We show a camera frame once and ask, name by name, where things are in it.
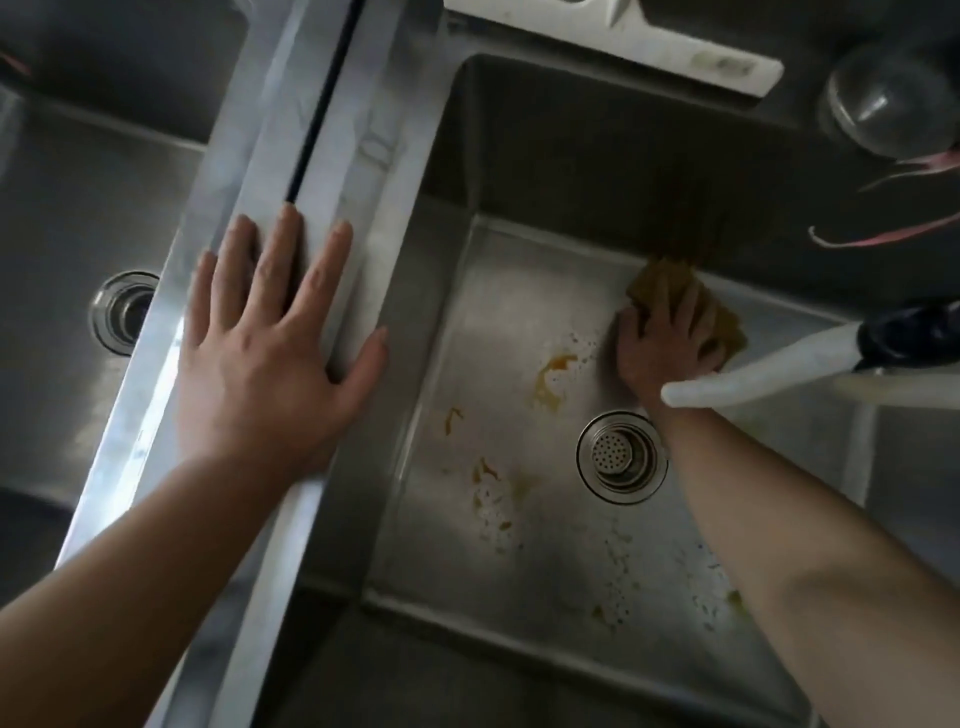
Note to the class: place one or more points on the person's left hand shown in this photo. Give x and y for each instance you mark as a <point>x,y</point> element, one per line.
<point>255,375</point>

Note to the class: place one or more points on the person's right hand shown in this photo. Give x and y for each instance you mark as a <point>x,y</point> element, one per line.
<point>660,360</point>

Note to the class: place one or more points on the person's right thumb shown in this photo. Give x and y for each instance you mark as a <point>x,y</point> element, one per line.
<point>627,334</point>

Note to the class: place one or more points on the person's right little finger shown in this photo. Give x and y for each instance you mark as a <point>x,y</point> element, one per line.
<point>716,358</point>

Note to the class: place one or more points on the person's left little finger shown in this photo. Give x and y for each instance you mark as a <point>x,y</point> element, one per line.
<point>199,300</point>

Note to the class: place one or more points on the person's left thumb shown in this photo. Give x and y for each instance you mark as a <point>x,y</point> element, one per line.
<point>361,375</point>

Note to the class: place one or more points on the person's left middle finger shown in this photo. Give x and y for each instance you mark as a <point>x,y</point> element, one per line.
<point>276,262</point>

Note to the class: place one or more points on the person's right middle finger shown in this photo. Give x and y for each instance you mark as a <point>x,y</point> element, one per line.
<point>687,311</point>

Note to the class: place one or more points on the brown cleaning sponge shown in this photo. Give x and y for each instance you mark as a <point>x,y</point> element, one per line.
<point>661,276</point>

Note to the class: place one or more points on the person's left forearm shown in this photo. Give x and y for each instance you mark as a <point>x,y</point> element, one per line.
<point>127,600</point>

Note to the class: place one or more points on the person's right forearm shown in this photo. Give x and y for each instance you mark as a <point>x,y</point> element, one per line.
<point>810,570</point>

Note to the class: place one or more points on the open steel sink drain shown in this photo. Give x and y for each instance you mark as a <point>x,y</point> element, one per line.
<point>124,311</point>

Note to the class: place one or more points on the perforated steel drain strainer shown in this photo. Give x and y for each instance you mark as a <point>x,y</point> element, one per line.
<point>621,454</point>

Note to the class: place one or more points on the clean steel sink basin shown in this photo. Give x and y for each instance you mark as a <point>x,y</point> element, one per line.
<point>67,195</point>

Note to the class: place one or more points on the black faucet head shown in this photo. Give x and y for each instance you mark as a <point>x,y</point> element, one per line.
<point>911,334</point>

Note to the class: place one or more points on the pink ribbon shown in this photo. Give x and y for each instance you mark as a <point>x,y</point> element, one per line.
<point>926,163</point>
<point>885,237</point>

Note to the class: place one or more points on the stained steel sink basin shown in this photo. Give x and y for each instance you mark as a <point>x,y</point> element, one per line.
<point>525,570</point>

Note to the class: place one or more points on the white plastic board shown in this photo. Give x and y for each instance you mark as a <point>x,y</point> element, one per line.
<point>637,34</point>

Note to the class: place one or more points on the clear glass bowl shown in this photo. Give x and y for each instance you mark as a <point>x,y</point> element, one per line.
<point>885,105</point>

